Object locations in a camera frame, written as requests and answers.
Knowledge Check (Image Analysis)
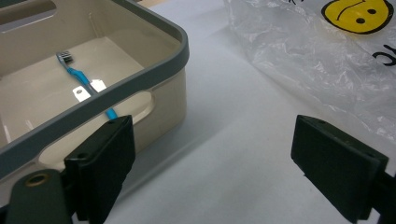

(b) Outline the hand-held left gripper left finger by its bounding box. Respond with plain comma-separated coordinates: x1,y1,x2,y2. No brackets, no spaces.
64,115,136,224

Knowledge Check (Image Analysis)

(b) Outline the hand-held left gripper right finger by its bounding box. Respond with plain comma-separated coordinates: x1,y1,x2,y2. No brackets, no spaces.
290,114,390,224

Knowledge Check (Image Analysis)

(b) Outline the blue toothbrush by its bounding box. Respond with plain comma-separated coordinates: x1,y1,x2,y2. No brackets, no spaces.
55,50,120,121

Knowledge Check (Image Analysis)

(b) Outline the beige bin with grey rim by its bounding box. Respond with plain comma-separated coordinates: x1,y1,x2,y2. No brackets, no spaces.
0,0,191,200

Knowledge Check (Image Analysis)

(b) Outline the clear plastic bag yellow face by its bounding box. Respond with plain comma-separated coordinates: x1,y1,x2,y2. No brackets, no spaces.
222,0,396,144

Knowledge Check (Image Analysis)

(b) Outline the white board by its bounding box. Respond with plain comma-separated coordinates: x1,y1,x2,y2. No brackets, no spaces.
73,0,396,224

